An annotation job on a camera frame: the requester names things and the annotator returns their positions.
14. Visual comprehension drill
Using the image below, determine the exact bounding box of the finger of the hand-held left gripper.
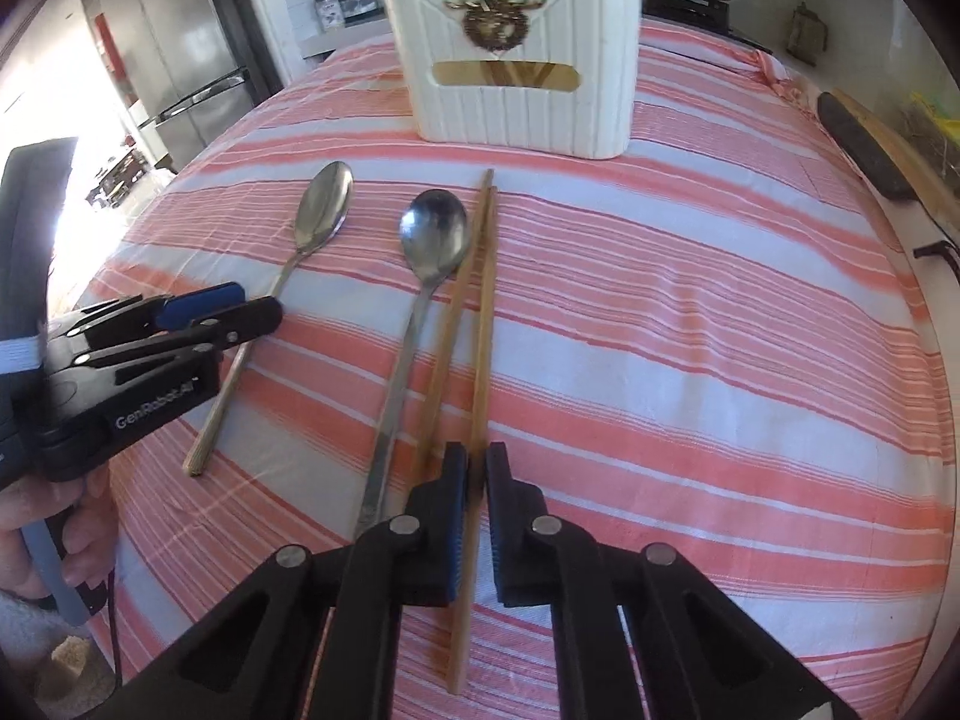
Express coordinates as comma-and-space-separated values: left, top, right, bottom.
47, 281, 248, 352
75, 296, 284, 392

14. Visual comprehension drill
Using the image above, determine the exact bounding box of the black cable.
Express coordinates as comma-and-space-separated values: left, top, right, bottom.
103, 576, 125, 685

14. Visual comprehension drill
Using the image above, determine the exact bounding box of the dark glass kettle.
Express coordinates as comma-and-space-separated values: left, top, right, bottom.
786, 4, 830, 65

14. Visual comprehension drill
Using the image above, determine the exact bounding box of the red cloth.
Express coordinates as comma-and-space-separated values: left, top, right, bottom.
94, 15, 125, 103

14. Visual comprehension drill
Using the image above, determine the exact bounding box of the wire basket with produce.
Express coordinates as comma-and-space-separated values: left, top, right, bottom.
892, 90, 960, 190

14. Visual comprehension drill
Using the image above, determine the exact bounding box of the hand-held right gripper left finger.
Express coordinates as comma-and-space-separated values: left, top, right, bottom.
131, 441, 472, 720

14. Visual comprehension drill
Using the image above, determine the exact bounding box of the wooden cutting board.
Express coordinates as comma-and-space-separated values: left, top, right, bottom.
834, 86, 960, 205

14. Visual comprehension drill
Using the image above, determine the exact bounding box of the white utensil holder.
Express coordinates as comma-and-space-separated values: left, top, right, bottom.
384, 0, 644, 160

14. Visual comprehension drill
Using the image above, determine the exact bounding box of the wooden chopstick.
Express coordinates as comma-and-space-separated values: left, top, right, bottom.
446, 186, 500, 695
411, 169, 496, 485

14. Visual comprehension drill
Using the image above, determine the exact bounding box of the metal spoon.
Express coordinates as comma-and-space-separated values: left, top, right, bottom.
182, 161, 355, 479
352, 189, 470, 541

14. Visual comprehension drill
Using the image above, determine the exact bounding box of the black gas stove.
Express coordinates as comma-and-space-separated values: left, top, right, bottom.
641, 0, 773, 53

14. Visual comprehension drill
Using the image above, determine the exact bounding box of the white fuzzy cloth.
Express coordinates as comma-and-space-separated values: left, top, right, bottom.
0, 591, 98, 720

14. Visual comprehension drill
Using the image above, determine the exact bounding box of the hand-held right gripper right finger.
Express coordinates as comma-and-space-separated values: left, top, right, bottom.
484, 442, 863, 720

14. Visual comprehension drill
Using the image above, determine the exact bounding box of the low wooden table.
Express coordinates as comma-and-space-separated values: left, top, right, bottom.
85, 150, 151, 208

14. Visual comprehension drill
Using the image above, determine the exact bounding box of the grey refrigerator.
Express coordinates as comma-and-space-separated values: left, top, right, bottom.
79, 0, 260, 158

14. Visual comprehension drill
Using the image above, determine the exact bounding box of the spice jar set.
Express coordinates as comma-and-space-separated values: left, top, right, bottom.
313, 0, 391, 35

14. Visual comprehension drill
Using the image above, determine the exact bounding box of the person's left hand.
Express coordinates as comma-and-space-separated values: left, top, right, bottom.
0, 467, 116, 599

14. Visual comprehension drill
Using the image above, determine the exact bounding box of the pink white striped tablecloth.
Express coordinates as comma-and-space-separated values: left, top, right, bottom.
75, 19, 953, 720

